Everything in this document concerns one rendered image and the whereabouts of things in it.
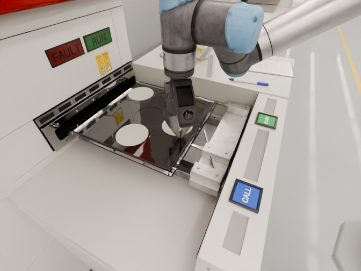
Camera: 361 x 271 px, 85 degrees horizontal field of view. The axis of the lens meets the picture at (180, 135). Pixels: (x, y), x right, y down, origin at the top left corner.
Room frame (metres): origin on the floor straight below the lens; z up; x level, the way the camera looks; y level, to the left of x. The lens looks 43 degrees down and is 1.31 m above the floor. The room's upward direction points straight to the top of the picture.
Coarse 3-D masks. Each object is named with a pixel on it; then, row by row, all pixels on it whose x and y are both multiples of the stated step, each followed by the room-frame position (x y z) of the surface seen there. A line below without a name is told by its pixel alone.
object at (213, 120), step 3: (210, 117) 0.59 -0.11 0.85; (213, 117) 0.59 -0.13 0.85; (216, 117) 0.59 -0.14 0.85; (207, 120) 0.59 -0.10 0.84; (210, 120) 0.59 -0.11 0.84; (213, 120) 0.58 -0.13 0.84; (216, 120) 0.58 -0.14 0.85; (219, 120) 0.57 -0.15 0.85; (207, 123) 0.59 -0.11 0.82; (210, 123) 0.59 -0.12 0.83; (213, 123) 0.58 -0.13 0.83; (216, 123) 0.58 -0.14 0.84; (243, 129) 0.53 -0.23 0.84
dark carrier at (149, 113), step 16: (128, 96) 0.66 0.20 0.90; (160, 96) 0.66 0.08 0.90; (112, 112) 0.56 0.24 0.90; (128, 112) 0.56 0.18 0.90; (144, 112) 0.56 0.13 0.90; (160, 112) 0.56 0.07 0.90; (80, 128) 0.47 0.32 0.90; (96, 128) 0.47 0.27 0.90; (112, 128) 0.47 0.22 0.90; (160, 128) 0.47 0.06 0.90; (192, 128) 0.47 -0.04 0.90; (112, 144) 0.40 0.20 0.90; (144, 144) 0.40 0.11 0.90; (160, 144) 0.40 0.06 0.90; (176, 144) 0.40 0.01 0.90; (144, 160) 0.34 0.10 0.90; (160, 160) 0.34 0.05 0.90
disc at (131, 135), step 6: (126, 126) 0.48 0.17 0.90; (132, 126) 0.48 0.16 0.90; (138, 126) 0.48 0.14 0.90; (144, 126) 0.48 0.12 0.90; (120, 132) 0.45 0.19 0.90; (126, 132) 0.45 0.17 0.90; (132, 132) 0.45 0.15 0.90; (138, 132) 0.45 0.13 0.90; (144, 132) 0.45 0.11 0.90; (120, 138) 0.43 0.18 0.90; (126, 138) 0.43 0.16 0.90; (132, 138) 0.43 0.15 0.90; (138, 138) 0.43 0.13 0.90; (144, 138) 0.43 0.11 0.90; (126, 144) 0.40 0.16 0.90; (132, 144) 0.40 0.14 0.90
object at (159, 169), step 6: (72, 132) 0.45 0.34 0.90; (78, 138) 0.43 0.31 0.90; (84, 138) 0.42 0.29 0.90; (96, 144) 0.40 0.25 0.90; (102, 144) 0.40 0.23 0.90; (108, 150) 0.38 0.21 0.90; (114, 150) 0.38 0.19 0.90; (126, 156) 0.35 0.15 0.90; (132, 156) 0.35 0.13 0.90; (138, 162) 0.33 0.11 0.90; (144, 162) 0.33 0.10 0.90; (150, 168) 0.32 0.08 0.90; (156, 168) 0.31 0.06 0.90; (162, 168) 0.31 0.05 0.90; (168, 174) 0.29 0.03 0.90
